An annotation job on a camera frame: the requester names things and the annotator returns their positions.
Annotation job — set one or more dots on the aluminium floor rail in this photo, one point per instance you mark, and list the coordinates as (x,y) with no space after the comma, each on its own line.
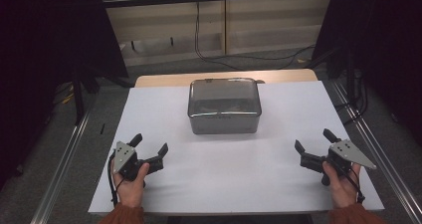
(381,154)
(63,171)

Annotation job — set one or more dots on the clear plastic box lid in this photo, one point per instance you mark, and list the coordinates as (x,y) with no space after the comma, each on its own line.
(224,94)

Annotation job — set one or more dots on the yellow floor tape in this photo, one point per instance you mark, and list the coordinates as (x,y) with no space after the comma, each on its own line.
(68,98)

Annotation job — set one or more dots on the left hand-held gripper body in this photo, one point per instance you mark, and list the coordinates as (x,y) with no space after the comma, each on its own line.
(127,164)

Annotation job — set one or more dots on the black metal stand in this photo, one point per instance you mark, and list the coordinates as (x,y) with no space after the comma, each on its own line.
(78,98)

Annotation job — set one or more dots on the black curtain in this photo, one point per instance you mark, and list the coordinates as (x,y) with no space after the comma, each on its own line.
(49,51)
(381,35)

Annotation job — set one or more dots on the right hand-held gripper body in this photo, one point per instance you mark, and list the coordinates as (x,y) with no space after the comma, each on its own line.
(338,157)

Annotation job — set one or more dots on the person's left hand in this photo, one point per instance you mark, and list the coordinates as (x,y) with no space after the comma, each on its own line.
(132,190)

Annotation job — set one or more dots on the person's right hand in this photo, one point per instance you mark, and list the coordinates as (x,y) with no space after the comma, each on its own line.
(343,189)

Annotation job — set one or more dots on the clear grey plastic storage box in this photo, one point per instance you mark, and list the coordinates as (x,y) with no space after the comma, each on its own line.
(224,124)

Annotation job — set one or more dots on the light wooden table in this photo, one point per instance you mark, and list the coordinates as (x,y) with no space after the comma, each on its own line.
(285,75)

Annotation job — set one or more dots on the white board table cover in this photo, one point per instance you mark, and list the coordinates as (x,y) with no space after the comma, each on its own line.
(232,177)

